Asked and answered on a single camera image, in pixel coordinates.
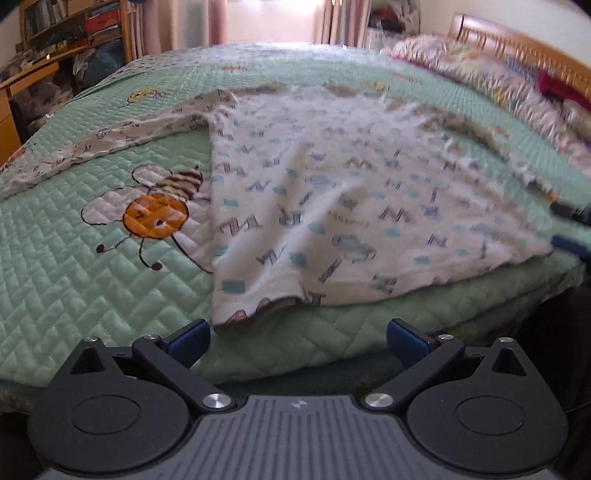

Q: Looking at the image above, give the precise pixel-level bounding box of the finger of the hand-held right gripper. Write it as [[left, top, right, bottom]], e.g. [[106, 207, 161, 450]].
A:
[[551, 234, 591, 258], [549, 200, 587, 224]]

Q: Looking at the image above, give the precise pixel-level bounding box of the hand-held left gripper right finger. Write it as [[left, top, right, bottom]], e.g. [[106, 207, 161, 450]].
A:
[[361, 318, 528, 411]]

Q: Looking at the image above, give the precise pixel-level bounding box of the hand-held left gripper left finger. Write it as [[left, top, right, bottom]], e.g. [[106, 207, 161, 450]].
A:
[[68, 318, 235, 412]]

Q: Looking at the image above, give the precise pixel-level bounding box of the white printed shirt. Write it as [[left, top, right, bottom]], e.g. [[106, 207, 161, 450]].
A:
[[0, 85, 555, 326]]

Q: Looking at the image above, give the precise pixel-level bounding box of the dark clothes pile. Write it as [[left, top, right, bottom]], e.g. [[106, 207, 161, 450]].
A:
[[369, 4, 408, 33]]

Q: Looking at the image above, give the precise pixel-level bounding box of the red cloth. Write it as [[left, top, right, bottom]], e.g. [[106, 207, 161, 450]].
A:
[[538, 69, 591, 110]]

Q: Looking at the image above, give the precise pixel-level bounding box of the green quilted bee blanket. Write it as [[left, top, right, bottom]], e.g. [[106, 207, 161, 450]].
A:
[[0, 41, 591, 388]]

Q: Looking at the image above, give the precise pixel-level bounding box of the floral duvet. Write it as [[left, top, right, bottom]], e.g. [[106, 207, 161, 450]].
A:
[[390, 34, 591, 153]]

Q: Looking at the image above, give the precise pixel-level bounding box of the wooden headboard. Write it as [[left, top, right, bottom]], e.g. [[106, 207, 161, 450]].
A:
[[448, 13, 591, 112]]

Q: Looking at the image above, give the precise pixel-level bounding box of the white cabinet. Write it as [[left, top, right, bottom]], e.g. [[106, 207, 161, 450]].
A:
[[365, 28, 394, 51]]

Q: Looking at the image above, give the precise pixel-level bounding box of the grey plastic bag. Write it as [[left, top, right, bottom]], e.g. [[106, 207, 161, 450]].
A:
[[25, 78, 77, 121]]

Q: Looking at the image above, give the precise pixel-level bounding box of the blue bag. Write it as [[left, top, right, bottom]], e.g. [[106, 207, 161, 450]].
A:
[[85, 41, 126, 80]]

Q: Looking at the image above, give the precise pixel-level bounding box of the wooden desk with drawers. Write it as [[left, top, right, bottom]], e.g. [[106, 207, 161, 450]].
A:
[[0, 44, 88, 153]]

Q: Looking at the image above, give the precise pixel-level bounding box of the red box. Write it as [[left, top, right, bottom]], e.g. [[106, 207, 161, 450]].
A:
[[88, 16, 123, 38]]

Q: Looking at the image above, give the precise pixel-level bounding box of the wooden bookshelf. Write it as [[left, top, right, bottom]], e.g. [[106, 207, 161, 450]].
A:
[[18, 0, 139, 61]]

